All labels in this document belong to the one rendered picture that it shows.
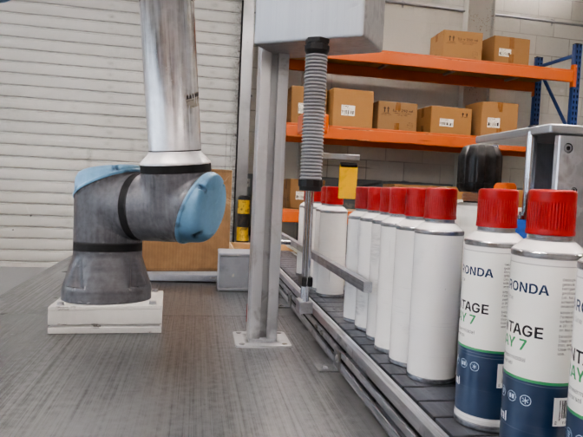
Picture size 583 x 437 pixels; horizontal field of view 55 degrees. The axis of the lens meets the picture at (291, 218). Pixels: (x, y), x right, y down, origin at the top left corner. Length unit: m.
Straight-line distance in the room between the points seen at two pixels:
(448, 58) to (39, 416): 4.77
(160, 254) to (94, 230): 0.52
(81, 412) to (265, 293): 0.36
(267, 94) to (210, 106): 4.37
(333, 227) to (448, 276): 0.46
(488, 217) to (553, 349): 0.13
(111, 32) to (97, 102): 0.62
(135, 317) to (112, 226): 0.16
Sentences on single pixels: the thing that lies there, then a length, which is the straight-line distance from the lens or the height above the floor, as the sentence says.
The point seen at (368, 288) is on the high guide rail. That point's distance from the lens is 0.74.
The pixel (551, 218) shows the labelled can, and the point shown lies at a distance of 0.44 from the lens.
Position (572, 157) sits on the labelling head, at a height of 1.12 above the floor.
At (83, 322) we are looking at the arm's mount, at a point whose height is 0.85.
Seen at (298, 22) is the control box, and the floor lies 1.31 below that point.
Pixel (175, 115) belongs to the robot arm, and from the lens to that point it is 0.92.
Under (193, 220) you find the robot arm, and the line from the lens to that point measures 0.89.
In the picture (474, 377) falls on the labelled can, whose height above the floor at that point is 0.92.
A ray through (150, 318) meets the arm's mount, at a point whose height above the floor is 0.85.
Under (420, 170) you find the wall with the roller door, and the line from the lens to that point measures 5.88.
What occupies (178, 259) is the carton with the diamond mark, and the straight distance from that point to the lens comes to 1.49.
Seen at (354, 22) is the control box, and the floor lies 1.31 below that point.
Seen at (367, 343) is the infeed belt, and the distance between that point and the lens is 0.76.
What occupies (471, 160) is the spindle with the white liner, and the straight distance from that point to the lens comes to 1.12.
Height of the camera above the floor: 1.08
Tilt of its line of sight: 3 degrees down
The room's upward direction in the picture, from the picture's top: 3 degrees clockwise
